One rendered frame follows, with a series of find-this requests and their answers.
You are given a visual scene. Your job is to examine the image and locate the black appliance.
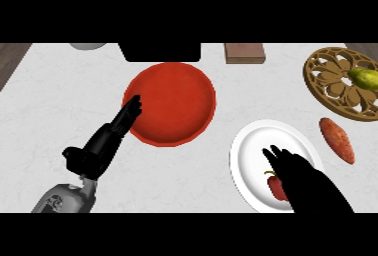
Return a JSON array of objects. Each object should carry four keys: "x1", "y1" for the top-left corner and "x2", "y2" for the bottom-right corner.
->
[{"x1": 116, "y1": 43, "x2": 204, "y2": 63}]

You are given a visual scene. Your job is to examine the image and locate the grey round container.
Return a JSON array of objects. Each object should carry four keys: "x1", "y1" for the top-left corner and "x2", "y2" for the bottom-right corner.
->
[{"x1": 68, "y1": 43, "x2": 109, "y2": 52}]

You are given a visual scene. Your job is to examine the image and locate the red bowl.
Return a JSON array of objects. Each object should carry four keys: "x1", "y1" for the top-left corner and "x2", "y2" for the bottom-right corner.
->
[{"x1": 121, "y1": 61, "x2": 217, "y2": 148}]

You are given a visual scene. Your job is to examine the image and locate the brown wooden block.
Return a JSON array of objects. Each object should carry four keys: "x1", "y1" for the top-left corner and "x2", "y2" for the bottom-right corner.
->
[{"x1": 223, "y1": 43, "x2": 267, "y2": 65}]

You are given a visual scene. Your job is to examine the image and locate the brown carved wooden trivet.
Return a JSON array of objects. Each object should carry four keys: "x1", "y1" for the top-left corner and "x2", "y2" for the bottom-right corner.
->
[{"x1": 301, "y1": 46, "x2": 378, "y2": 123}]

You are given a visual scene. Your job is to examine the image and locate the white plate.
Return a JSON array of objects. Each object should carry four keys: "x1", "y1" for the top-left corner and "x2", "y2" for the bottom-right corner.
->
[{"x1": 227, "y1": 119, "x2": 326, "y2": 214}]

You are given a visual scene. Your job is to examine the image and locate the orange sweet potato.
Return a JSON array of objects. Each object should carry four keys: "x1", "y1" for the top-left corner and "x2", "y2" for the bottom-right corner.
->
[{"x1": 317, "y1": 117, "x2": 357, "y2": 166}]

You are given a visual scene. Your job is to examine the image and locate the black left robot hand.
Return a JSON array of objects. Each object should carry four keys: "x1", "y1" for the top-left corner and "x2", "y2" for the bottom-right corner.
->
[{"x1": 60, "y1": 94, "x2": 144, "y2": 181}]

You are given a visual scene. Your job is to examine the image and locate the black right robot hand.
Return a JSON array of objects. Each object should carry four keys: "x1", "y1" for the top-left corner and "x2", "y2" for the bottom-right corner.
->
[{"x1": 261, "y1": 144, "x2": 356, "y2": 214}]

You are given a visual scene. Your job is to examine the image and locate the yellow green mango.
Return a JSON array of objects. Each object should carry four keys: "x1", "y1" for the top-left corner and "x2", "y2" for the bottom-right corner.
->
[{"x1": 347, "y1": 66, "x2": 378, "y2": 91}]

